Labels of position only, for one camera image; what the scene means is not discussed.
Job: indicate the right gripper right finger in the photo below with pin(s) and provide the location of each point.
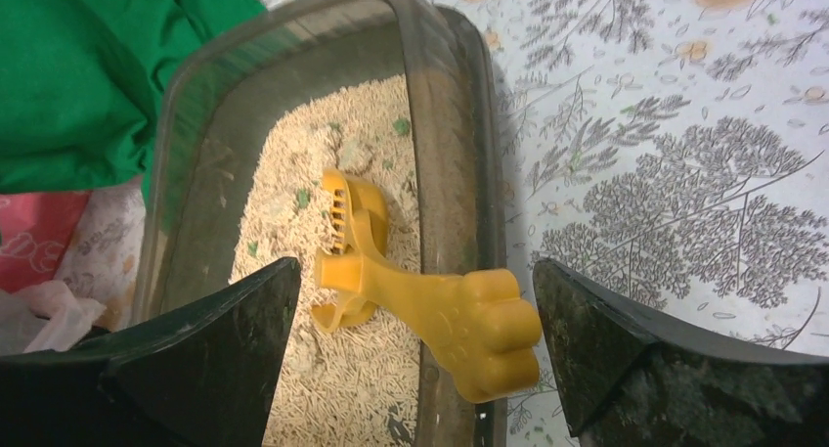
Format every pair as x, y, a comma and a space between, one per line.
630, 375

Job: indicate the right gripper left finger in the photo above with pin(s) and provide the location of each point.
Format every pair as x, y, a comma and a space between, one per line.
203, 374

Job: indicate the yellow litter scoop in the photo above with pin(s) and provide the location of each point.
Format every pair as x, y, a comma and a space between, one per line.
477, 325

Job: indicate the trash bin with plastic liner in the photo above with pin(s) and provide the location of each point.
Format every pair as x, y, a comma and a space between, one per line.
46, 316

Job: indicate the grey litter box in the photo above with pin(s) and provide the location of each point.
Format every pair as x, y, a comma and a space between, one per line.
398, 92

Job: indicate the pink patterned garment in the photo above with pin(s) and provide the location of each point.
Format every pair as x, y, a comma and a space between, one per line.
36, 228

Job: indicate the floral floor mat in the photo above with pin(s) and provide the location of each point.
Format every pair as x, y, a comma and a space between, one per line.
675, 151

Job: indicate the green t-shirt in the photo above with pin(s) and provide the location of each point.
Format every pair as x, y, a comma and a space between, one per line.
82, 83

